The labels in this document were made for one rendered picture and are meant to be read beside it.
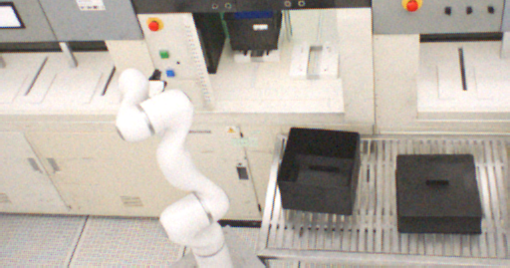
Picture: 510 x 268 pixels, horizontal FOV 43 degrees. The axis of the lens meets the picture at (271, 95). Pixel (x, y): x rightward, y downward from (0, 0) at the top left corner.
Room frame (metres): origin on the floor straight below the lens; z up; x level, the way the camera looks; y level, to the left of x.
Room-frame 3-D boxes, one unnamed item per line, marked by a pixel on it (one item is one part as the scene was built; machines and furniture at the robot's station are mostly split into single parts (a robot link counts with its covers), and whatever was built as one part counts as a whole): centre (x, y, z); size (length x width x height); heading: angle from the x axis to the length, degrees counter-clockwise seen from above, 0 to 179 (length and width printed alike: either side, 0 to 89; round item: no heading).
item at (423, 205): (1.42, -0.54, 0.83); 0.29 x 0.29 x 0.13; 77
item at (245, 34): (2.36, 0.01, 1.06); 0.24 x 0.20 x 0.32; 75
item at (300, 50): (2.18, -0.22, 0.89); 0.22 x 0.21 x 0.04; 165
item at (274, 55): (2.36, 0.01, 0.89); 0.22 x 0.21 x 0.04; 165
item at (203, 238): (1.28, 0.34, 1.07); 0.19 x 0.12 x 0.24; 115
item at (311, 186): (1.59, -0.13, 0.85); 0.28 x 0.28 x 0.17; 70
